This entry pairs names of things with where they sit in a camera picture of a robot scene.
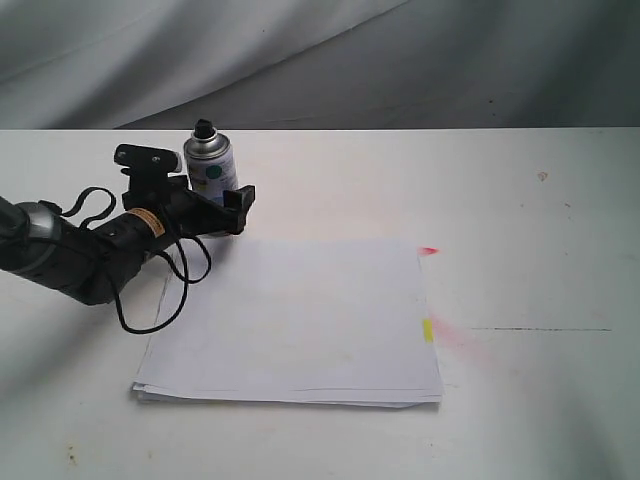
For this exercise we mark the white paper stack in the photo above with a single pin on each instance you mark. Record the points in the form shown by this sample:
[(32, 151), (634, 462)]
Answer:
[(329, 322)]

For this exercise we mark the grey backdrop cloth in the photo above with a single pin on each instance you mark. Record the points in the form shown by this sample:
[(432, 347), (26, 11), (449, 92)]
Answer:
[(319, 64)]

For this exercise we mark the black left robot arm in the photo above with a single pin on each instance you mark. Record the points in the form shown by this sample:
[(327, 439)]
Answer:
[(38, 243)]

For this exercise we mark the white dotted spray paint can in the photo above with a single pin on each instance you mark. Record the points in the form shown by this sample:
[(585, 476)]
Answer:
[(210, 162)]

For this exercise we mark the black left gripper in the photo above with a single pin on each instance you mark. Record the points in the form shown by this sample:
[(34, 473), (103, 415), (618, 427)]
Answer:
[(160, 205)]

